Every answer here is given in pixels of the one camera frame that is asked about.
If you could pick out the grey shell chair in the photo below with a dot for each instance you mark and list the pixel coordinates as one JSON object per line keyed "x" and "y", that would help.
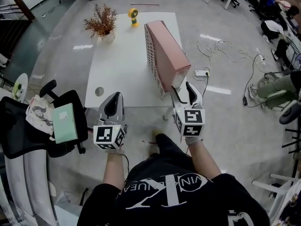
{"x": 290, "y": 113}

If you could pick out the black office chair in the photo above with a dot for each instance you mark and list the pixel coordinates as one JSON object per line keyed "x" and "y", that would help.
{"x": 14, "y": 126}

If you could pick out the person's black printed t-shirt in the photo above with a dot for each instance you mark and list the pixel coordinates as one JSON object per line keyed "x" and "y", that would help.
{"x": 164, "y": 199}

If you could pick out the light green cardboard box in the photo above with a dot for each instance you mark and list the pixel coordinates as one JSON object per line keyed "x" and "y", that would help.
{"x": 64, "y": 123}

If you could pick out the white file rack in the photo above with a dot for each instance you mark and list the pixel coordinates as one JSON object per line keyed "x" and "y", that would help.
{"x": 151, "y": 60}

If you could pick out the person's right forearm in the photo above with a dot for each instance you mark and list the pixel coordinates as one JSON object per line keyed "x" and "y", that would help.
{"x": 203, "y": 159}

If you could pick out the dark staircase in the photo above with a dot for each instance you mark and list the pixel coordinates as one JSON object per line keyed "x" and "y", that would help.
{"x": 11, "y": 29}

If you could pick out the printed cloth bag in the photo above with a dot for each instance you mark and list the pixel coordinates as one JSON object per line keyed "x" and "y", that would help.
{"x": 38, "y": 114}

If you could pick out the white frame rack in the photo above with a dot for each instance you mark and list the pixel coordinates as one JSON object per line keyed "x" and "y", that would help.
{"x": 279, "y": 187}

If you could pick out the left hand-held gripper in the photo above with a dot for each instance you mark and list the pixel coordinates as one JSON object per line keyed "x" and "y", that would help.
{"x": 105, "y": 135}

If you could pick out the large pink box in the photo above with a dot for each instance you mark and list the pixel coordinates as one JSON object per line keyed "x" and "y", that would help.
{"x": 168, "y": 53}

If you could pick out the person's left forearm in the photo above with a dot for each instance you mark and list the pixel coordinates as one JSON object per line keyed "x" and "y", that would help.
{"x": 114, "y": 171}

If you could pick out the grey curved sofa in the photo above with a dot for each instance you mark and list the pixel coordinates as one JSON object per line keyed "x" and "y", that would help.
{"x": 23, "y": 185}

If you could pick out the person's black trousers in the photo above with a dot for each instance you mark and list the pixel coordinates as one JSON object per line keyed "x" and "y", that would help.
{"x": 167, "y": 147}

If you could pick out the small round white table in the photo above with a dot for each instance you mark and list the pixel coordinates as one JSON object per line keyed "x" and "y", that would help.
{"x": 21, "y": 86}

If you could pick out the person's beige shoe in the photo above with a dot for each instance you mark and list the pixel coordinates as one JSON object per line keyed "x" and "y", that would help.
{"x": 157, "y": 132}
{"x": 154, "y": 152}

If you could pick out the dried plant in white pot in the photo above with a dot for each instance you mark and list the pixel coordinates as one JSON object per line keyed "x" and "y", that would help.
{"x": 101, "y": 23}

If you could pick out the small yellow desk fan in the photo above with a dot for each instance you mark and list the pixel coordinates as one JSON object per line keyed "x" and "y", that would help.
{"x": 133, "y": 15}

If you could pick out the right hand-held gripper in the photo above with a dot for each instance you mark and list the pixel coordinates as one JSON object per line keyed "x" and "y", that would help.
{"x": 191, "y": 122}

